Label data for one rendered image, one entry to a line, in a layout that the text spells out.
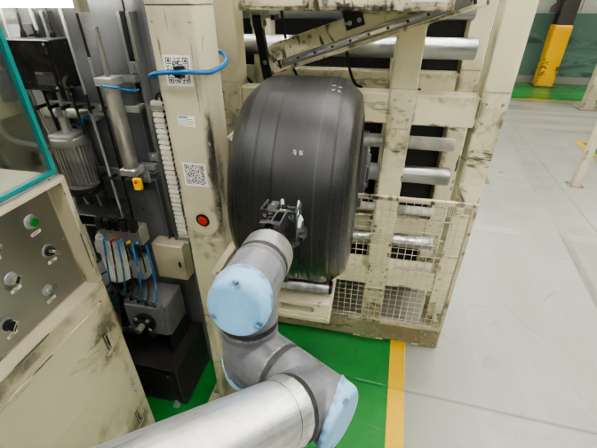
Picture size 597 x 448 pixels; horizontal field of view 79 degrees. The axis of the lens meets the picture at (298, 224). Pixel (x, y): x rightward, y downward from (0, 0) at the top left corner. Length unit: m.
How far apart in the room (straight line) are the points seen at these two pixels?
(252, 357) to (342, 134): 0.52
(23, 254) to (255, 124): 0.69
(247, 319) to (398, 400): 1.57
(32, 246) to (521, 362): 2.26
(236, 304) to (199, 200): 0.70
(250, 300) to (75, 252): 0.87
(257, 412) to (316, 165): 0.55
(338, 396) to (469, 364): 1.80
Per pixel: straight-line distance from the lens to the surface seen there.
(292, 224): 0.68
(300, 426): 0.48
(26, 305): 1.21
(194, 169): 1.13
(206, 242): 1.25
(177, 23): 1.04
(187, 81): 1.05
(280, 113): 0.89
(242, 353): 0.58
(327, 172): 0.82
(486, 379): 2.25
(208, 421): 0.40
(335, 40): 1.33
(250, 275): 0.50
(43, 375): 1.25
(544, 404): 2.29
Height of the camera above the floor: 1.67
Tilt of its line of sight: 32 degrees down
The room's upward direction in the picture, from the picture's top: straight up
